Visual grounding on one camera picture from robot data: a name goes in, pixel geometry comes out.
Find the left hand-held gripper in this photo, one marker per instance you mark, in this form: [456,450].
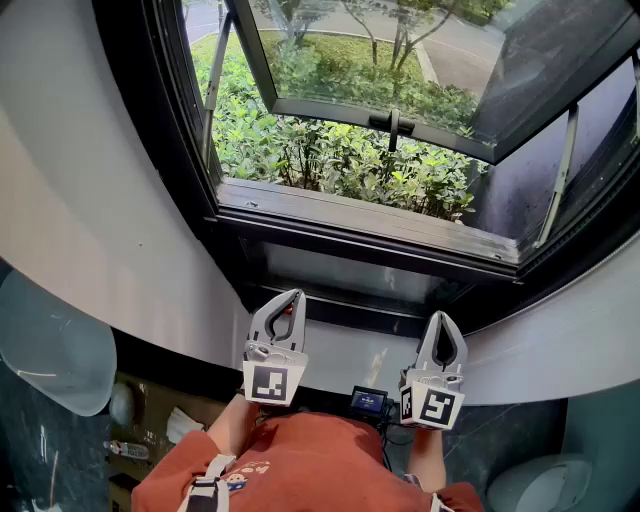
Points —
[270,382]

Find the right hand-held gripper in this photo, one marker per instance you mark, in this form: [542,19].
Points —
[437,405]

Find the person's left forearm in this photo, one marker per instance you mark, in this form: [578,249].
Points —
[230,425]

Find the person's right forearm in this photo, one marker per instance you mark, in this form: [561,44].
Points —
[425,455]

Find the open glass window sash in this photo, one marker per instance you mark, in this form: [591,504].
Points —
[325,109]

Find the small black display device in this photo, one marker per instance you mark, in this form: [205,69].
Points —
[367,400]

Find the white crumpled paper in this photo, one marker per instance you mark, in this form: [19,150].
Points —
[182,425]

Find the brown cardboard box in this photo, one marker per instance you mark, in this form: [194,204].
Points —
[155,400]

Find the person's red shirt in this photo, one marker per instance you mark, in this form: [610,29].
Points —
[310,470]

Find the grey round chair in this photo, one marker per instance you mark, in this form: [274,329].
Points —
[540,485]

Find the green bushes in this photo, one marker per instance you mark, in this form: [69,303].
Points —
[325,155]

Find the clear plastic bottle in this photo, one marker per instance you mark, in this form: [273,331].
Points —
[127,450]

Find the translucent plastic chair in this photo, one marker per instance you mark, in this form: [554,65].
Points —
[55,350]

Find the thin trees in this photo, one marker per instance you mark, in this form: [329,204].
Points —
[398,47]

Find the black window frame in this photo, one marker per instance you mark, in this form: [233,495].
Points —
[150,100]

